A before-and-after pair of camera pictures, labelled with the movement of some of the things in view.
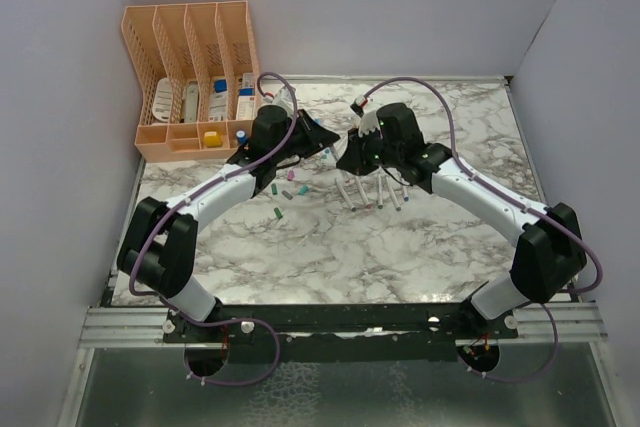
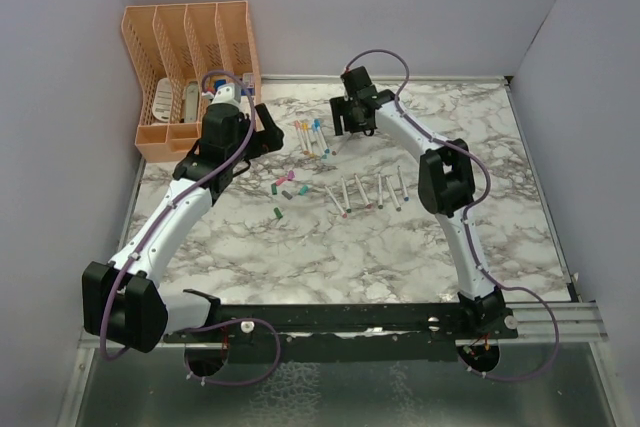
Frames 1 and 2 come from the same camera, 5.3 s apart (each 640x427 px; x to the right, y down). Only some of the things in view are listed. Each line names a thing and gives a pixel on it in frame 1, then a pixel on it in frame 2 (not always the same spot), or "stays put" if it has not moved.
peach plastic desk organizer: [194, 72] stays put
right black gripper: [351, 159] to [339, 106]
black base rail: [408, 332] stays put
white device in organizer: [191, 102] stays put
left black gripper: [316, 137] to [266, 140]
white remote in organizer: [162, 107] stays put
